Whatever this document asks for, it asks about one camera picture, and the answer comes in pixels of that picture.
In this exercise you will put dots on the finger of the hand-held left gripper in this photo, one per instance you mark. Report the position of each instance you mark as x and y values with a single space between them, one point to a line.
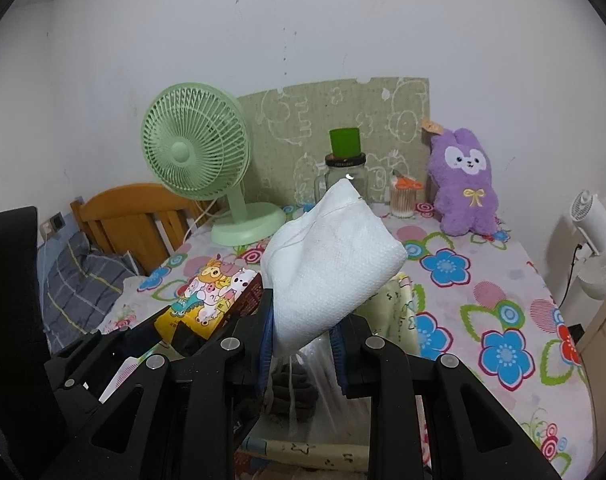
135 341
192 339

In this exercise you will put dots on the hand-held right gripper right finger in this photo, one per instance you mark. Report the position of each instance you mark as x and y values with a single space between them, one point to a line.
339 355

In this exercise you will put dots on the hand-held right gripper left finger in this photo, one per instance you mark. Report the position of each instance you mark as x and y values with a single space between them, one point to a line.
266 340

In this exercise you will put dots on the cartoon print tissue pack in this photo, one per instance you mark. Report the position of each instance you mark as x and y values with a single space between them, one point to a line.
208 290

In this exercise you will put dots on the grey sock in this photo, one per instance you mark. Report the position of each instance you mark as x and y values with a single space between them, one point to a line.
288 390

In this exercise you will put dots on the yellow printed fabric storage box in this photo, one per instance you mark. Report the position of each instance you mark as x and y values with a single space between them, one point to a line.
398 310

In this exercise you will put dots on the white towel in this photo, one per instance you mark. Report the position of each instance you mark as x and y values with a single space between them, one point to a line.
333 265

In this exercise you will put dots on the grey plaid pillow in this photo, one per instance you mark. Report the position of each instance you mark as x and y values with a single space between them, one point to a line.
78 285

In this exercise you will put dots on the wooden bed headboard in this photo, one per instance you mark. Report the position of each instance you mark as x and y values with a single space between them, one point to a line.
128 215

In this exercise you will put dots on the floral tablecloth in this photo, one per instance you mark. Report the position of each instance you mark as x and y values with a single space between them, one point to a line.
483 280

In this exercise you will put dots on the cotton swab jar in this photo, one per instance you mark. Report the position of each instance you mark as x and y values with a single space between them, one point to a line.
403 200

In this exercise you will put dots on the green desk fan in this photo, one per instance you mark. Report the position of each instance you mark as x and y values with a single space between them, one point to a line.
183 152

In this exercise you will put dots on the purple plush bunny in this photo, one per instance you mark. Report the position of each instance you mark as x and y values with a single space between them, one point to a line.
465 195

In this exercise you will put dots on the glass jar with green lid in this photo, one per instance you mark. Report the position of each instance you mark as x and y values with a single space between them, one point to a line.
345 145

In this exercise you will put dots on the green printed board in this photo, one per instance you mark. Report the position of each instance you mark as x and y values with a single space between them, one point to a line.
303 120

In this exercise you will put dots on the white standing fan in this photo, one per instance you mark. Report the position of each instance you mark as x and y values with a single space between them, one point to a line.
603 250

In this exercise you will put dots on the wall socket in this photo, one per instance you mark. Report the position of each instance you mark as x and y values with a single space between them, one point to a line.
53 224

